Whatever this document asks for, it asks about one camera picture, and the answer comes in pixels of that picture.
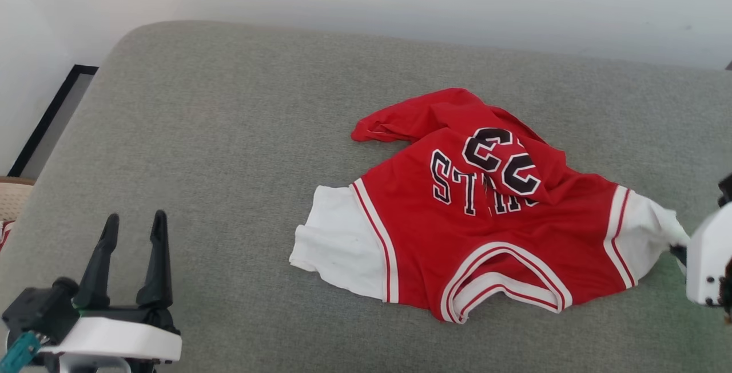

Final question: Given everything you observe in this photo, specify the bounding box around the red white basketball jersey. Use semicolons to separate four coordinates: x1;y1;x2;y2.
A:
289;88;691;324

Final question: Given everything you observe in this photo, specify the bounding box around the black framed panel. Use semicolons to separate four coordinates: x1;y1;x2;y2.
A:
7;65;99;178

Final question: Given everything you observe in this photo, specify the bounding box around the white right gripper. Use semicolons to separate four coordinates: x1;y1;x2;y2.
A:
670;201;732;308

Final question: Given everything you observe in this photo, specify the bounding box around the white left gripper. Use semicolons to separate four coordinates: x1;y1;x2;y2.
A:
37;210;182;362

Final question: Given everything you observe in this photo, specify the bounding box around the grey fabric sofa cushion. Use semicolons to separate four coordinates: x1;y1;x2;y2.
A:
0;21;732;373

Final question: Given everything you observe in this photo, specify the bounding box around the teal left camera plug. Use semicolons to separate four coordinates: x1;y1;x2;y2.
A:
0;332;41;373

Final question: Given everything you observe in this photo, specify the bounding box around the beige woven basket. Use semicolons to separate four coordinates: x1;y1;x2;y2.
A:
0;176;36;251

